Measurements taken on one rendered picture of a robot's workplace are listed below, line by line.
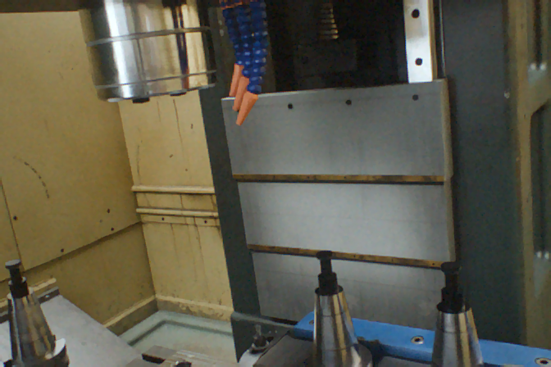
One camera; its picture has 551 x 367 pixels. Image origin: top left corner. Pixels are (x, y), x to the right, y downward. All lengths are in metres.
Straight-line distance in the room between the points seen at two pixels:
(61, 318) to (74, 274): 0.18
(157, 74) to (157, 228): 1.44
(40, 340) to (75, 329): 1.17
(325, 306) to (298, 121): 0.69
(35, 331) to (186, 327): 1.49
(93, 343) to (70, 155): 0.59
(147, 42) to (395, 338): 0.43
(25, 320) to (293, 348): 0.28
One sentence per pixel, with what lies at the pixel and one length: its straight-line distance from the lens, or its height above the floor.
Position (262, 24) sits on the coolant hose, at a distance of 0.64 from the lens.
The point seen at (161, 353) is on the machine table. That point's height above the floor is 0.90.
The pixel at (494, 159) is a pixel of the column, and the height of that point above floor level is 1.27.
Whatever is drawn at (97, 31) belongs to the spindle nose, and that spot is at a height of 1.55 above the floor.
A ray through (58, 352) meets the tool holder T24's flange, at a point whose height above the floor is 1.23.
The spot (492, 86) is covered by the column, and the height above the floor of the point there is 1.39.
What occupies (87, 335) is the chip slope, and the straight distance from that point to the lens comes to 1.83.
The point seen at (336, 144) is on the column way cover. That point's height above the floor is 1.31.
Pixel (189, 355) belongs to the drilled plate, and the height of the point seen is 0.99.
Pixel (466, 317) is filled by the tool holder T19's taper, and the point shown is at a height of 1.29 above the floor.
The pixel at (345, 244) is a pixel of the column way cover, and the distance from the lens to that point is 1.20.
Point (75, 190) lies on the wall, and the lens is 1.97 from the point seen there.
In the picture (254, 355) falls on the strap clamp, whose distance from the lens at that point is 1.03.
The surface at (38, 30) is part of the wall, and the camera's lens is 1.94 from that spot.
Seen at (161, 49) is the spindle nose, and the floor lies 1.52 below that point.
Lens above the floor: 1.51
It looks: 13 degrees down
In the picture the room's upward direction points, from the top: 8 degrees counter-clockwise
